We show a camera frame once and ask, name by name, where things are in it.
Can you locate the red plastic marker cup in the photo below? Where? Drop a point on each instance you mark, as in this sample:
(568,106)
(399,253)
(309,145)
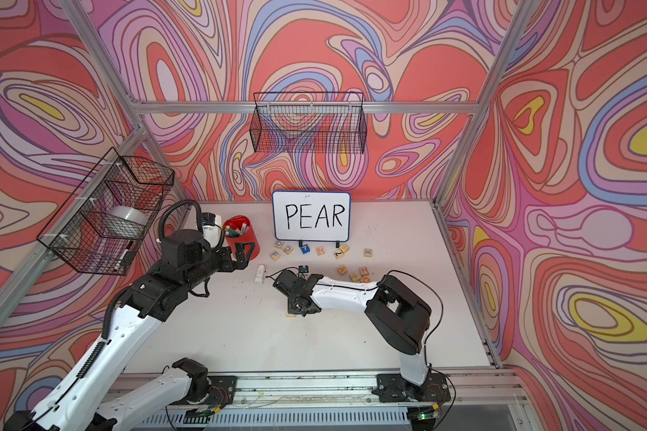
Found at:
(239,230)

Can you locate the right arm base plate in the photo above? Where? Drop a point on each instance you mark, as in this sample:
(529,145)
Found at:
(393,388)

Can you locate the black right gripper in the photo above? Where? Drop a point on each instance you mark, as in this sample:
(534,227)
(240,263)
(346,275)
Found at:
(292,309)

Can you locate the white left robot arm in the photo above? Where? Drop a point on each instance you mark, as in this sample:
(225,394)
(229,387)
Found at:
(187,260)

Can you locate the blue framed whiteboard PEAR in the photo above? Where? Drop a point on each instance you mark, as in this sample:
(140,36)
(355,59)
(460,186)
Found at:
(311,216)

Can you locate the black wire basket back wall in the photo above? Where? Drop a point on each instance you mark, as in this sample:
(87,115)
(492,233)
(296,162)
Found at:
(300,122)

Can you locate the white whiteboard eraser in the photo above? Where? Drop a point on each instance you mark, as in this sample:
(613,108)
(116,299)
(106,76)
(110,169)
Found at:
(260,274)

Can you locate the black wire basket wall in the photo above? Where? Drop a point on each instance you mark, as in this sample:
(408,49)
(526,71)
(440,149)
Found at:
(76,234)
(300,122)

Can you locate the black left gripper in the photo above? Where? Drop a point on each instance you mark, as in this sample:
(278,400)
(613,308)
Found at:
(242,259)

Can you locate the black wire basket left wall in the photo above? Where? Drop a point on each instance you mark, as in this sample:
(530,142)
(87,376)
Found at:
(76,234)

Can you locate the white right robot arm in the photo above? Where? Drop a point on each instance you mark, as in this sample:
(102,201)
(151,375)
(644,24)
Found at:
(400,316)

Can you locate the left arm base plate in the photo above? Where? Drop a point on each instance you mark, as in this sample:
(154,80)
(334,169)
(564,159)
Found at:
(215,390)

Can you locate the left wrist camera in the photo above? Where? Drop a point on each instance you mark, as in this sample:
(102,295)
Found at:
(212,228)

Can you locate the white tape roll in basket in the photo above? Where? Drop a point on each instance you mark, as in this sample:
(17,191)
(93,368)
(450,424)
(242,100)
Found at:
(126,222)

